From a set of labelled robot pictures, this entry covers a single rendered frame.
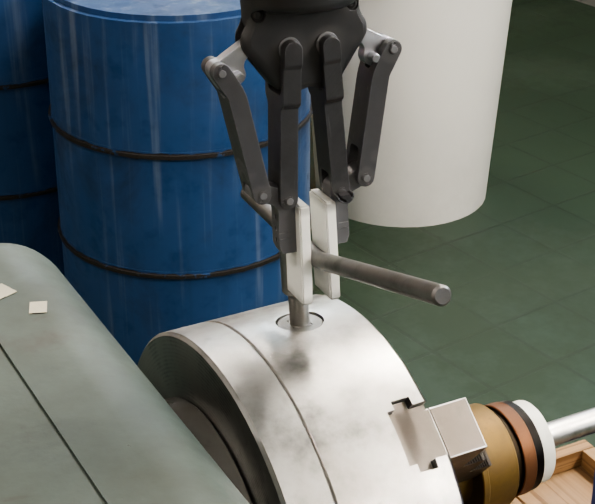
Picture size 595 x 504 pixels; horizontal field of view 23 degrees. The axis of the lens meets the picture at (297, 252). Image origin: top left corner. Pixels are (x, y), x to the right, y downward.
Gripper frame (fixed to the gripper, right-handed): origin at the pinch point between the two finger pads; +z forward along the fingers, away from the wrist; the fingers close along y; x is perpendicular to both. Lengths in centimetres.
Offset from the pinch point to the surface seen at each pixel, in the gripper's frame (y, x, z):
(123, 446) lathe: -16.1, -9.9, 6.2
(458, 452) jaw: 7.5, -6.6, 14.2
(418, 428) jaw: 4.6, -6.4, 11.7
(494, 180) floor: 159, 273, 105
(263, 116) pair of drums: 61, 189, 49
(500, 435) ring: 15.6, 2.5, 19.4
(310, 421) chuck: -2.8, -5.9, 9.7
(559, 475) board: 35, 26, 40
